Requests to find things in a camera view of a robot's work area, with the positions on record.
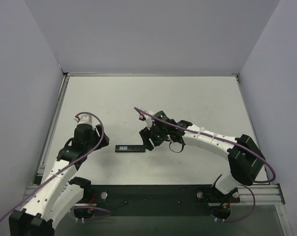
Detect black remote control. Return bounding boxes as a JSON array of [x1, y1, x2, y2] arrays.
[[115, 145, 146, 153]]

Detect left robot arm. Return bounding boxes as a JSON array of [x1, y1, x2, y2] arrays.
[[9, 121, 109, 236]]

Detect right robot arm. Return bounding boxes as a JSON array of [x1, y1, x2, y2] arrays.
[[139, 111, 265, 195]]

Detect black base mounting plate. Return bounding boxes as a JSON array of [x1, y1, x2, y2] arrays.
[[74, 184, 240, 219]]

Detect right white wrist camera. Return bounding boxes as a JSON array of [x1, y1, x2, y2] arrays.
[[139, 113, 153, 130]]

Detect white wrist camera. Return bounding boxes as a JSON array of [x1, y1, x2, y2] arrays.
[[74, 114, 92, 125], [139, 113, 153, 130]]

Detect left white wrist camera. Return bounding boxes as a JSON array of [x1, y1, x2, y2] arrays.
[[74, 114, 92, 125]]

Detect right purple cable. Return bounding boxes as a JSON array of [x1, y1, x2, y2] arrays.
[[134, 107, 277, 223]]

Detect aluminium front rail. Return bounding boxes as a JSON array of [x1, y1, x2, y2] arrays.
[[20, 183, 286, 207]]

